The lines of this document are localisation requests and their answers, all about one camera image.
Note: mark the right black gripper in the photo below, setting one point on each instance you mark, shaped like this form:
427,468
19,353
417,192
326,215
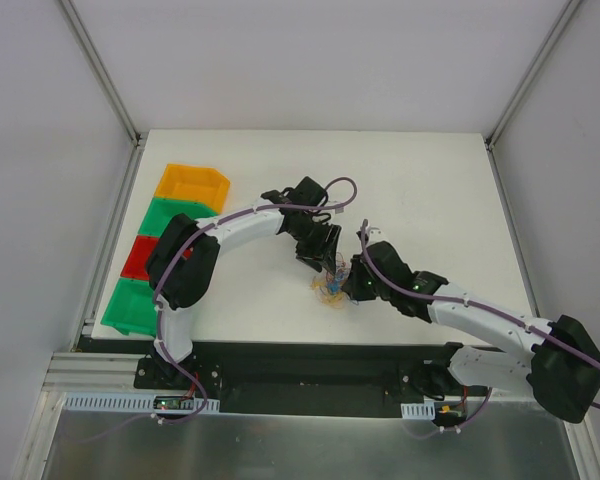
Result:
355,282

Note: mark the white cable duct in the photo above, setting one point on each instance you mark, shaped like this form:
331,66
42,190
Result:
138,403
424,411

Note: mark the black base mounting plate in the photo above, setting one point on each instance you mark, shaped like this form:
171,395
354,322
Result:
368,381

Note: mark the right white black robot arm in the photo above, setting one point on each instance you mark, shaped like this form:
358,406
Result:
555,362

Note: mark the lower green plastic bin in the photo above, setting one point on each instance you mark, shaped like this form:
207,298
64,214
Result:
130,308

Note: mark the green plastic bin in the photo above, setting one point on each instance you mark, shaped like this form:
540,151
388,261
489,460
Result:
130,308
162,210

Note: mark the left aluminium frame post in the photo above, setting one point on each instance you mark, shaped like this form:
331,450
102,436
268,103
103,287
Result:
98,68

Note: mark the upper green plastic bin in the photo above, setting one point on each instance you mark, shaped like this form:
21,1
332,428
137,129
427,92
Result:
162,210

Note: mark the right aluminium frame post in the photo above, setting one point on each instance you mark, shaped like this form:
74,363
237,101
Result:
557,30

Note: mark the red plastic bin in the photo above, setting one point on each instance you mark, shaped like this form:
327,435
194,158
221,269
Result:
134,267

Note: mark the orange plastic bin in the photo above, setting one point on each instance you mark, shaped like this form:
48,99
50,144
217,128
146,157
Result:
196,184

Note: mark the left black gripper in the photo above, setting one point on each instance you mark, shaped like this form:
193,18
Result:
321,243

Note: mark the aluminium frame post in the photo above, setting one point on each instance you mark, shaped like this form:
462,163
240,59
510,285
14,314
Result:
557,30
98,68

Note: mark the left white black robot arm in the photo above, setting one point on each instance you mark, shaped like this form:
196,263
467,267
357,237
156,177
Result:
181,266

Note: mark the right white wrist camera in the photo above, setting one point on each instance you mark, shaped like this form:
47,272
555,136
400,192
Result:
373,235

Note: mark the left white cable duct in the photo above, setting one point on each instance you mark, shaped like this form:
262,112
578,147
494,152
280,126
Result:
138,403

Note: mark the right white cable duct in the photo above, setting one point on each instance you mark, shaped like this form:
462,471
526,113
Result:
424,411

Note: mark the aluminium front rail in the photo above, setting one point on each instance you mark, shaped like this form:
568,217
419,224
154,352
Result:
79,371

